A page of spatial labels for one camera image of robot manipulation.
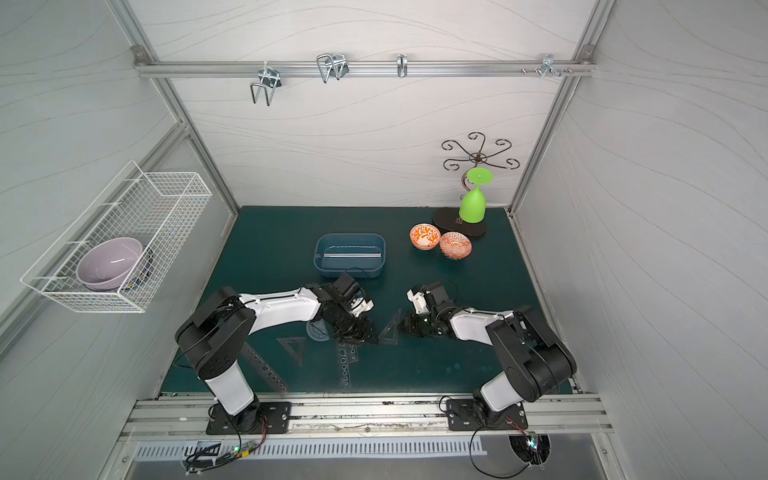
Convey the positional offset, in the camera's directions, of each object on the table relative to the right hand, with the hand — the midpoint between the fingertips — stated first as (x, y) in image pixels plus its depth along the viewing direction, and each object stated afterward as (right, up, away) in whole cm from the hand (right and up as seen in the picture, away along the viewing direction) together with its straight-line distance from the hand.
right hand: (399, 325), depth 90 cm
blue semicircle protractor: (-25, -1, -2) cm, 25 cm away
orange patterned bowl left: (+10, +27, +21) cm, 36 cm away
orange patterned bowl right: (+21, +24, +18) cm, 36 cm away
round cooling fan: (+32, -25, -18) cm, 44 cm away
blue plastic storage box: (-13, +21, +18) cm, 30 cm away
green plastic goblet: (+23, +37, +1) cm, 44 cm away
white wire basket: (-65, +34, -12) cm, 75 cm away
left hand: (-8, -4, -7) cm, 11 cm away
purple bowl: (-64, +21, -27) cm, 73 cm away
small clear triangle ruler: (-30, -7, -6) cm, 31 cm away
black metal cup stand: (+20, +34, +26) cm, 47 cm away
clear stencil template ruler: (-15, -6, -6) cm, 17 cm away
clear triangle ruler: (-3, -3, -2) cm, 5 cm away
